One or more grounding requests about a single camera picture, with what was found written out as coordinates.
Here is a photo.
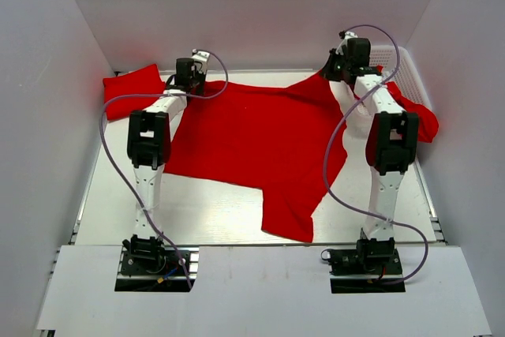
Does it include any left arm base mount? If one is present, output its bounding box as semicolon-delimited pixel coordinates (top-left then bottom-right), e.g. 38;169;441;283
114;247;200;293

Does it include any red t shirt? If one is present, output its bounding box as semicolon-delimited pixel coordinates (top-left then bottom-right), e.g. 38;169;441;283
164;73;347;242
103;64;165;121
374;65;440;144

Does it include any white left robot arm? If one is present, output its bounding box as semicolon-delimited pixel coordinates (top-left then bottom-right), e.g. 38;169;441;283
127;51;210;242

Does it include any red t shirt in basket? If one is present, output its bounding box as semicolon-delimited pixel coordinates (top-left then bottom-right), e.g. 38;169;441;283
374;65;440;144

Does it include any white plastic laundry basket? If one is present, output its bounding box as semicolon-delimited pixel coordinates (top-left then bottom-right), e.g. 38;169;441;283
348;45;432;137

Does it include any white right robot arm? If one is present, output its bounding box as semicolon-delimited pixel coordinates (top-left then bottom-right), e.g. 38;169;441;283
321;32;419;273

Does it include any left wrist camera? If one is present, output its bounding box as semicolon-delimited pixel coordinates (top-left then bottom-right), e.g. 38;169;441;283
191;49;211;74

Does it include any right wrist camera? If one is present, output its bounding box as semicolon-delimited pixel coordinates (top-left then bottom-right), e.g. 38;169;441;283
336;31;357;54

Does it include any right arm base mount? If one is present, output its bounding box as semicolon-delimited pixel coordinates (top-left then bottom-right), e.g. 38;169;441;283
320;248;406;294

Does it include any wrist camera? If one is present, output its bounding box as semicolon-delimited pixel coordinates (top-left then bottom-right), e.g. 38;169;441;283
191;49;211;74
336;31;357;54

